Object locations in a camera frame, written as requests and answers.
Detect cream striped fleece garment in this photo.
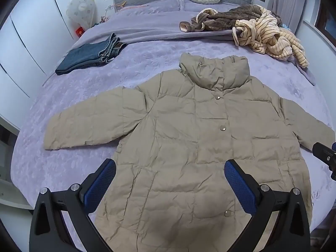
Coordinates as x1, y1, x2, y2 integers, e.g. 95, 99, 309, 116
232, 7, 310, 69

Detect white wardrobe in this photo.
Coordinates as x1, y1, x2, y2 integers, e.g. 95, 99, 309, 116
0, 0, 105, 126

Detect bed with purple cover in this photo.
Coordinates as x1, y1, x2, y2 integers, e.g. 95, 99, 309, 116
10, 0, 336, 252

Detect orange cord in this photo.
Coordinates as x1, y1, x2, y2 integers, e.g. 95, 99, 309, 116
117, 2, 150, 8

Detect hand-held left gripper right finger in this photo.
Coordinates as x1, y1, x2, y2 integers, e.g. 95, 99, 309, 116
224, 159, 311, 252

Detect white low side furniture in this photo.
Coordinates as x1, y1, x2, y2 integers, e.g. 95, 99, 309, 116
0, 115, 36, 210

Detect dark framed window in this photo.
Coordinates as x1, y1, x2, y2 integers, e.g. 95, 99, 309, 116
315, 0, 336, 40

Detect folded blue jeans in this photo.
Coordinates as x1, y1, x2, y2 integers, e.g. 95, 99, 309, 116
55, 33, 128, 76

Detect small bedside items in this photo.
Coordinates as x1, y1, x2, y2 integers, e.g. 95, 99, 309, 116
99, 5, 116, 27

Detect purple fleece blanket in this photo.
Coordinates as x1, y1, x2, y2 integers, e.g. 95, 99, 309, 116
72, 4, 317, 86

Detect pale grey curtain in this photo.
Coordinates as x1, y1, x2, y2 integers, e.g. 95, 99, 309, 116
273, 0, 310, 29

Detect brown fleece robe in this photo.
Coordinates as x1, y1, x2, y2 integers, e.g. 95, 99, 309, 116
180, 4, 282, 33

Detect fan in white cover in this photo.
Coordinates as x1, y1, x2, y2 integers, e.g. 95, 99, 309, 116
66, 0, 96, 29

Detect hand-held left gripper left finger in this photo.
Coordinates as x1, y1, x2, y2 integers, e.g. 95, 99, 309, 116
28, 158, 117, 252

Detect khaki puffer jacket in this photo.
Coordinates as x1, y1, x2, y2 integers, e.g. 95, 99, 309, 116
43, 52, 336, 252

